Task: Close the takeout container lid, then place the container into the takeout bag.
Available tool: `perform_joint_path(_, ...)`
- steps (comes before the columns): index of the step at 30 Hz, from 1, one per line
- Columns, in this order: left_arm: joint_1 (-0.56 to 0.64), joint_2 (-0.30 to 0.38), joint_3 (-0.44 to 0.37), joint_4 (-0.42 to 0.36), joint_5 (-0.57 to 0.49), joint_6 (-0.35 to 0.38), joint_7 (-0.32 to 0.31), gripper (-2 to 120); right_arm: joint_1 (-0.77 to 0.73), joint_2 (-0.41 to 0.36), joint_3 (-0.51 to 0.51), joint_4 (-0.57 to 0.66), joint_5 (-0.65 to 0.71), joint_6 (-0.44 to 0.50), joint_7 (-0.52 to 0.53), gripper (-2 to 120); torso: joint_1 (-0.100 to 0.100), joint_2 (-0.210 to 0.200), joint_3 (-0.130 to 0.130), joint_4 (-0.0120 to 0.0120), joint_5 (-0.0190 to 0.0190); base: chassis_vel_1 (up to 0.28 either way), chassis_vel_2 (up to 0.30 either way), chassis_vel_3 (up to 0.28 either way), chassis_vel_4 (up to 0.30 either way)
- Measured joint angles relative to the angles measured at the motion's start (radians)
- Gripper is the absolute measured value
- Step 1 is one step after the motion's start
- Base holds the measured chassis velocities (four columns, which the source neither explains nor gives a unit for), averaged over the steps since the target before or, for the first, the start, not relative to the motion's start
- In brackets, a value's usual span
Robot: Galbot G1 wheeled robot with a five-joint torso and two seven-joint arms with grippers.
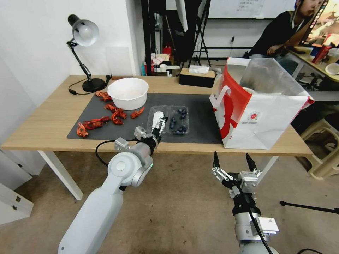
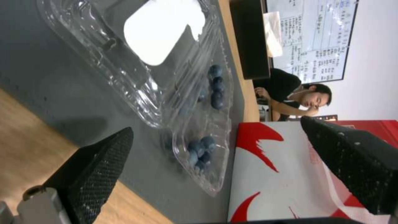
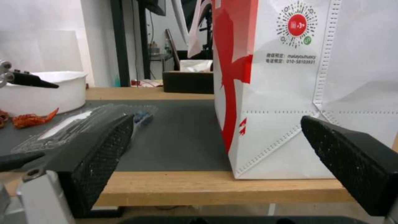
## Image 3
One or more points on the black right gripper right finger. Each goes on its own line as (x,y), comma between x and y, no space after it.
(354,163)

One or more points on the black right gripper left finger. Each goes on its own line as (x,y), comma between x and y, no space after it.
(93,168)

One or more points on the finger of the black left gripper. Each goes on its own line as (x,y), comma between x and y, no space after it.
(25,78)
(15,162)

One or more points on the clear plastic takeout container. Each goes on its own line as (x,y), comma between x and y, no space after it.
(77,121)

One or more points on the blue item in clear container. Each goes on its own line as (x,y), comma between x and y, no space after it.
(143,117)

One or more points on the white and red takeout bag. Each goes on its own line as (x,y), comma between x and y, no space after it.
(280,105)

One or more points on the white round tub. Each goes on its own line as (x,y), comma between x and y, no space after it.
(46,98)

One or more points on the white leaning board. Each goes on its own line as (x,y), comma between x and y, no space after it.
(40,51)

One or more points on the orange toy crayfish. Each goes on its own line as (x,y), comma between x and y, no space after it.
(29,119)

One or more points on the brown orange toy food piece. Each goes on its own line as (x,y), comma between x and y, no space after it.
(3,117)

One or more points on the dark grey table mat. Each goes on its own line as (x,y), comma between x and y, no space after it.
(177,140)

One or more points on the red checkered cloth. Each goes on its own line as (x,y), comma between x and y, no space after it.
(149,83)

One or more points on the thin black pole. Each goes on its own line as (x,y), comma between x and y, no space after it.
(144,39)

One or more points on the black open box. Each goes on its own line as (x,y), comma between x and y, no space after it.
(186,81)

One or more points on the brown wooden stick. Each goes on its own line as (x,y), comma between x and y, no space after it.
(172,50)

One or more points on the white paper in black box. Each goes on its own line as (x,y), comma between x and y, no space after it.
(194,65)

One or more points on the black upright post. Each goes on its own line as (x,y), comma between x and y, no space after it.
(120,42)

